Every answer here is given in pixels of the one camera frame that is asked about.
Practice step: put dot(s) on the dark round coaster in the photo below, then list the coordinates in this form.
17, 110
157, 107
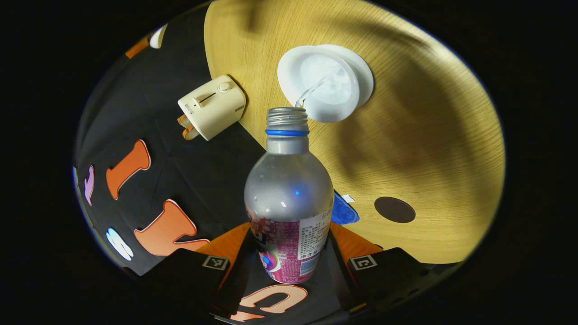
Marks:
394, 210

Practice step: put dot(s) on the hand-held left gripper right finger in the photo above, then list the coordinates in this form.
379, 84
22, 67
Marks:
338, 271

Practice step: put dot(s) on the white saucer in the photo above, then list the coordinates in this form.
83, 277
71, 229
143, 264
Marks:
363, 74

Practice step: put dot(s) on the white toaster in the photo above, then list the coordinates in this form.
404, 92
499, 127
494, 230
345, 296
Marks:
214, 106

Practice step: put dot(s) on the blue cloth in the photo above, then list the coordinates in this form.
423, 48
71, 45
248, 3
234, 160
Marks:
343, 212

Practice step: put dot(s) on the silver water bottle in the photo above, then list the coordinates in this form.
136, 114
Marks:
289, 194

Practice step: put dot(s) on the black backdrop cloth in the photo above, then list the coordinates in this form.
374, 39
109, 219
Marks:
180, 180

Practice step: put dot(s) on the white teacup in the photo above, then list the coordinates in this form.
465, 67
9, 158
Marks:
325, 81

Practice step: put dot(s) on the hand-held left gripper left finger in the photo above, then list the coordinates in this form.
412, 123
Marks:
237, 271

